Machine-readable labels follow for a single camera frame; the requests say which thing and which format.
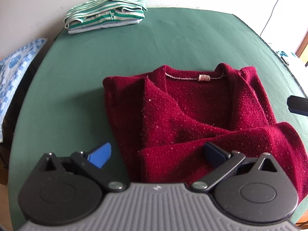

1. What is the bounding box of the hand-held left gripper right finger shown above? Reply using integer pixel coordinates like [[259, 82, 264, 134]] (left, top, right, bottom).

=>
[[190, 142, 283, 193]]

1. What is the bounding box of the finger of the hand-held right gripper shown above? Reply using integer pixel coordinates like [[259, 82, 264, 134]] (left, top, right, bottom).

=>
[[287, 96, 308, 116]]

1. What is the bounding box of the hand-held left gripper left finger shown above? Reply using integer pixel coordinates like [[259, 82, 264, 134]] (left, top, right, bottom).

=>
[[35, 141, 127, 193]]

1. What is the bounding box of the dark red knit sweater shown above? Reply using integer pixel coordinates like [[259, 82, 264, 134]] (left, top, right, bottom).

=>
[[102, 63, 308, 201]]

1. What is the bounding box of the white side table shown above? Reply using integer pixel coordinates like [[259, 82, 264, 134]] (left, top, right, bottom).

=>
[[261, 35, 308, 97]]

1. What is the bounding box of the green felt table cover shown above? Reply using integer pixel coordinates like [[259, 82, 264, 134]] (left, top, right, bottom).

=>
[[7, 7, 308, 229]]

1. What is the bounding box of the blue white patterned towel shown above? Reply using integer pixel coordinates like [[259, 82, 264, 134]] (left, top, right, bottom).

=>
[[0, 38, 48, 143]]

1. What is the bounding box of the green striped folded shirt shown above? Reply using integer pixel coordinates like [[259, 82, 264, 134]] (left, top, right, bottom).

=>
[[64, 0, 148, 29]]

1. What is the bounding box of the wooden door frame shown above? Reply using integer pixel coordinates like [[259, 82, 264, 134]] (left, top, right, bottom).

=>
[[295, 29, 308, 66]]

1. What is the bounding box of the thin black wall cable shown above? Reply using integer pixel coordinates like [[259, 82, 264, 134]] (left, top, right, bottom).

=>
[[260, 0, 285, 35]]

